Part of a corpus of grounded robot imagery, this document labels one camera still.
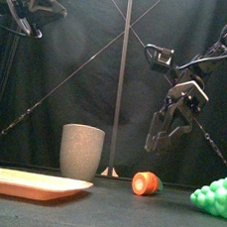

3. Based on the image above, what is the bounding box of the orange toy carrot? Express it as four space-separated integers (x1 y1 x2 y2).
129 169 166 199

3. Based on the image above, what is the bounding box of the pink plate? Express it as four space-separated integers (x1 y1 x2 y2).
0 168 95 208

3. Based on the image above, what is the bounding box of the black cloth backdrop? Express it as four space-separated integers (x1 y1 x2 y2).
0 0 227 194

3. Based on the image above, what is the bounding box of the green toy grape bunch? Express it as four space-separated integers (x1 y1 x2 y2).
188 170 227 219

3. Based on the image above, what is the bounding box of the grey speckled cup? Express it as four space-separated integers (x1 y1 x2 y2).
57 122 107 183

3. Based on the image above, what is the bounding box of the thin diagonal brace wire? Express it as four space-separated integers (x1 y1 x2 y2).
80 0 227 174
0 0 170 170

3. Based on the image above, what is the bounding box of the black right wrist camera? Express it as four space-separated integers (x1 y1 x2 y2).
143 43 177 75

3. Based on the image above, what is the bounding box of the grey vertical frame post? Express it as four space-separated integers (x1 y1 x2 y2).
100 0 140 179

